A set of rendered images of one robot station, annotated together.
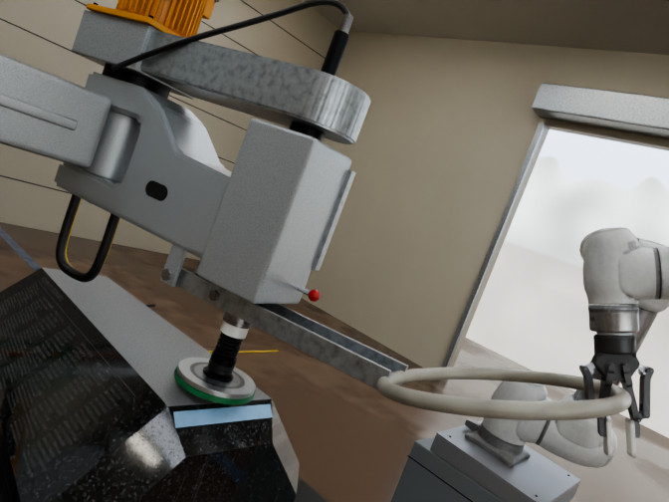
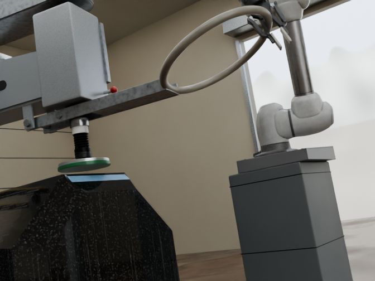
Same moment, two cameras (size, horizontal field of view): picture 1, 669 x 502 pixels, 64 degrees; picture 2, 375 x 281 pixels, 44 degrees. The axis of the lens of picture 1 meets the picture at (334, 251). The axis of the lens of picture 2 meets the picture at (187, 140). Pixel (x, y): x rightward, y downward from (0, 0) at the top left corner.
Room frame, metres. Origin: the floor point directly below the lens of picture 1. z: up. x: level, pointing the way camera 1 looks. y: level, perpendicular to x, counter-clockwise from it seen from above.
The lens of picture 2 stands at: (-0.60, -0.11, 0.64)
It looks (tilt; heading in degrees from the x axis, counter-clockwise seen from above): 9 degrees up; 355
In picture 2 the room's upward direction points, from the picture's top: 9 degrees counter-clockwise
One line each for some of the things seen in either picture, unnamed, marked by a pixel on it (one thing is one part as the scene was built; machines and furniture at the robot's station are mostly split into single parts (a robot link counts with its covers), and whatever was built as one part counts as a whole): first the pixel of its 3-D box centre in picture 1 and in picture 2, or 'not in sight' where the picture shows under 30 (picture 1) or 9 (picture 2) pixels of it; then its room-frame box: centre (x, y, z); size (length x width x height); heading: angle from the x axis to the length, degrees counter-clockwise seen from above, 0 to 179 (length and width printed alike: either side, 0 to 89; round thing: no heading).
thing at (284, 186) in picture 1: (251, 210); (57, 68); (1.42, 0.25, 1.36); 0.36 x 0.22 x 0.45; 63
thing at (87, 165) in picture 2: (216, 377); (83, 164); (1.38, 0.17, 0.91); 0.22 x 0.22 x 0.04
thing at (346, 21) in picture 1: (336, 49); not in sight; (1.38, 0.17, 1.82); 0.04 x 0.04 x 0.17
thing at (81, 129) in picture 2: (235, 327); (80, 130); (1.38, 0.17, 1.06); 0.07 x 0.07 x 0.04
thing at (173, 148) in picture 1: (172, 183); (6, 89); (1.57, 0.52, 1.35); 0.74 x 0.23 x 0.49; 63
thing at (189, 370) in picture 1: (217, 376); (83, 163); (1.38, 0.17, 0.92); 0.21 x 0.21 x 0.01
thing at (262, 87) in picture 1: (215, 83); (4, 23); (1.54, 0.49, 1.66); 0.96 x 0.25 x 0.17; 63
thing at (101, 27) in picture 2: (323, 216); (98, 54); (1.45, 0.06, 1.41); 0.08 x 0.03 x 0.28; 63
